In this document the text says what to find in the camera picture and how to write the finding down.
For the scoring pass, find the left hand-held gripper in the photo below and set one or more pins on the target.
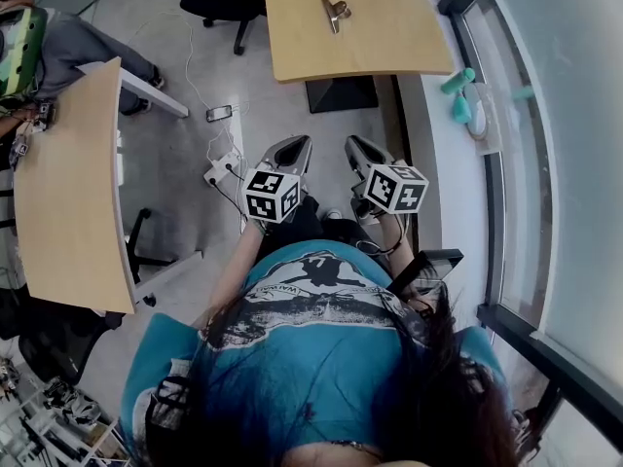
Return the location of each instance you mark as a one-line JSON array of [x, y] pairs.
[[265, 188]]

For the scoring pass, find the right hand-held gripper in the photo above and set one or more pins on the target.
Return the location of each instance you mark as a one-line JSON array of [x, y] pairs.
[[389, 188]]

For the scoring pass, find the silver binder clip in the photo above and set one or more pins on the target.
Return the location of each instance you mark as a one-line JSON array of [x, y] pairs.
[[333, 15]]

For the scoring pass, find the person's right forearm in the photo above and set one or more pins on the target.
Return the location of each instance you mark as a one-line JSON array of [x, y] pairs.
[[401, 239]]

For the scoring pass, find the person's left forearm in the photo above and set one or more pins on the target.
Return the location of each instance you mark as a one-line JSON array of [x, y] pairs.
[[238, 270]]

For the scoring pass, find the person's white shoe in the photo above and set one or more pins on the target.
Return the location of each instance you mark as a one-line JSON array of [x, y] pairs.
[[334, 213]]

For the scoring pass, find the person's black trousers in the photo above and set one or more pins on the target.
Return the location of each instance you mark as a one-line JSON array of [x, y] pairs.
[[306, 222]]

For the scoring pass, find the white power strip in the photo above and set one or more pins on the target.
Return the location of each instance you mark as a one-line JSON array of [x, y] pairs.
[[221, 169]]

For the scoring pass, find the black smartphone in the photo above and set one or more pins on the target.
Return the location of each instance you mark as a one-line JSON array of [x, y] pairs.
[[219, 114]]

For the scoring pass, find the teal cylinder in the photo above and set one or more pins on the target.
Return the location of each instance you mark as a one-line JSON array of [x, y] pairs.
[[457, 81]]

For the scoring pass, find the black flat device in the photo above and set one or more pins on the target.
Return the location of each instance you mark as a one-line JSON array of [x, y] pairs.
[[428, 270]]

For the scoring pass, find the black star chair base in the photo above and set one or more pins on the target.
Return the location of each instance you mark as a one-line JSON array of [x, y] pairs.
[[141, 246]]

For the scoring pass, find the black framed window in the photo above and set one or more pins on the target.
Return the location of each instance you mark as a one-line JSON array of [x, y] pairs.
[[574, 188]]

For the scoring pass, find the person's teal printed shirt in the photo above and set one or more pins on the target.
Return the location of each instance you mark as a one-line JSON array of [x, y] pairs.
[[302, 372]]

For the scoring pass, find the wooden table with white legs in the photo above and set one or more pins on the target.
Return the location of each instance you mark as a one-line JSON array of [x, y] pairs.
[[68, 188]]

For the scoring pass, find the green helmet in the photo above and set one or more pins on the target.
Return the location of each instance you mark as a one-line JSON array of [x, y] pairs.
[[24, 51]]

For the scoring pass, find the cluttered white shelf rack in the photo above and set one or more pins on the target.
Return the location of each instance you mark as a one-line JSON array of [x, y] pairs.
[[53, 416]]

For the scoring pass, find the black table pedestal base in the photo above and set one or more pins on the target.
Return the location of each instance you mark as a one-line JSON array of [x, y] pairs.
[[340, 95]]

